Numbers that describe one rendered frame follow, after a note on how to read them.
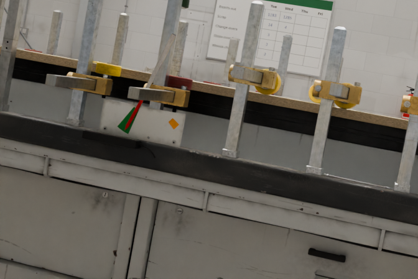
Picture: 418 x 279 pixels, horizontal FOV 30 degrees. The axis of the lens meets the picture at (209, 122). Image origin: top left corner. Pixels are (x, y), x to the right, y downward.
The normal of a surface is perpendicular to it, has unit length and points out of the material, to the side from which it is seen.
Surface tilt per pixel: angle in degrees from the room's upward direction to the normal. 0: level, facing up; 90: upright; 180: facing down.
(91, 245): 90
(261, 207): 90
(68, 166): 90
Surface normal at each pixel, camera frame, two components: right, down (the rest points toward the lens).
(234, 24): -0.22, 0.01
